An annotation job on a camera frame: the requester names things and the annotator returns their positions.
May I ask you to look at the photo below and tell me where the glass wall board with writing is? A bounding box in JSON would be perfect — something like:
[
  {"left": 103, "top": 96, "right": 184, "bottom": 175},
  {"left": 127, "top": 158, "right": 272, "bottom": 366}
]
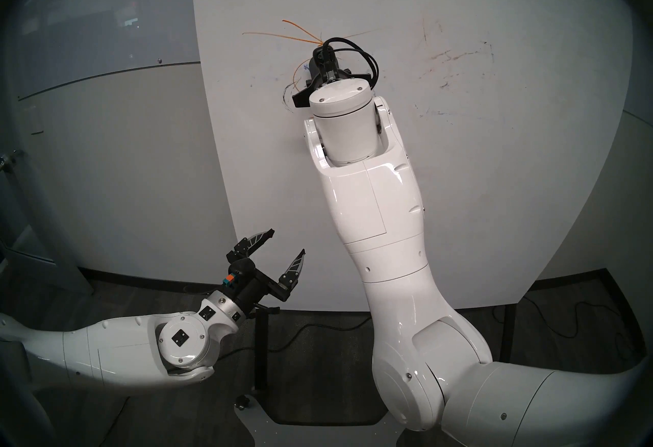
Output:
[{"left": 15, "top": 0, "right": 202, "bottom": 101}]

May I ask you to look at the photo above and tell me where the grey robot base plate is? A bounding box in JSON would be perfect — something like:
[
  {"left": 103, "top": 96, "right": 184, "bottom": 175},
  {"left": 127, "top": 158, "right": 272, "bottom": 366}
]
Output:
[{"left": 234, "top": 396, "right": 404, "bottom": 447}]

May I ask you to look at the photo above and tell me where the black looped floor cable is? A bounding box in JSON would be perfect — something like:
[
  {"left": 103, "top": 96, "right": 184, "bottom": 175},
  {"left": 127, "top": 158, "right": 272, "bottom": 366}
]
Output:
[{"left": 520, "top": 295, "right": 638, "bottom": 365}]

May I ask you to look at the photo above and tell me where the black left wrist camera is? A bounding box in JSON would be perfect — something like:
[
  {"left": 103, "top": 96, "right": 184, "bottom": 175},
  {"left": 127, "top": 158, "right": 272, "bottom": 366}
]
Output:
[{"left": 220, "top": 256, "right": 257, "bottom": 289}]

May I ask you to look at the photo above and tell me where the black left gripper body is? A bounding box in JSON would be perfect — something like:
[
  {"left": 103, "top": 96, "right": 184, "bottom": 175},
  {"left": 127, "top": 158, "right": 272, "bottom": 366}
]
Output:
[{"left": 230, "top": 267, "right": 279, "bottom": 313}]

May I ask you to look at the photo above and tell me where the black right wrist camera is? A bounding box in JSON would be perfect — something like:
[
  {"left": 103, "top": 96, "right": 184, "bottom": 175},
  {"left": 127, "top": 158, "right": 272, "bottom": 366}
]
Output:
[{"left": 314, "top": 48, "right": 342, "bottom": 79}]

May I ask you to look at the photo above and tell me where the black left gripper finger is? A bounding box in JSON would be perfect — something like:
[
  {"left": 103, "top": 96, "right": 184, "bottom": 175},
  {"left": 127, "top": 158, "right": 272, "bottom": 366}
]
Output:
[
  {"left": 227, "top": 229, "right": 275, "bottom": 262},
  {"left": 277, "top": 249, "right": 307, "bottom": 303}
]

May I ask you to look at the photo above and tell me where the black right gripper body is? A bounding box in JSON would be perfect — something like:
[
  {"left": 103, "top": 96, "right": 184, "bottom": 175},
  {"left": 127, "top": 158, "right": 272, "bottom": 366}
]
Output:
[{"left": 311, "top": 57, "right": 351, "bottom": 91}]

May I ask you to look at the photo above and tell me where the large white whiteboard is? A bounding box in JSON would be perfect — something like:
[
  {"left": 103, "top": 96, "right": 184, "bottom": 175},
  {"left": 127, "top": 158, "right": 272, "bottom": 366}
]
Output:
[{"left": 190, "top": 0, "right": 636, "bottom": 313}]

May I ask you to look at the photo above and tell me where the black whiteboard stand post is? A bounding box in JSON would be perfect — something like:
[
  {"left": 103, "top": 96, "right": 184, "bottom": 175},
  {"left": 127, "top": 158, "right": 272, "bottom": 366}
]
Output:
[
  {"left": 497, "top": 304, "right": 516, "bottom": 364},
  {"left": 245, "top": 306, "right": 280, "bottom": 393}
]

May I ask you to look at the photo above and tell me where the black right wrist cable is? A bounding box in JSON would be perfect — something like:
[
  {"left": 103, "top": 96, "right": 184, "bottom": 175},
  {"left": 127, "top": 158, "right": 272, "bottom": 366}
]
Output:
[{"left": 320, "top": 37, "right": 381, "bottom": 89}]

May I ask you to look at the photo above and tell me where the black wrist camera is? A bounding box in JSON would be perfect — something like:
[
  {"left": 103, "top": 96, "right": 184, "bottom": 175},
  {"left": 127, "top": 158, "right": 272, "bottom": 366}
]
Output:
[
  {"left": 314, "top": 48, "right": 342, "bottom": 79},
  {"left": 220, "top": 256, "right": 257, "bottom": 289}
]

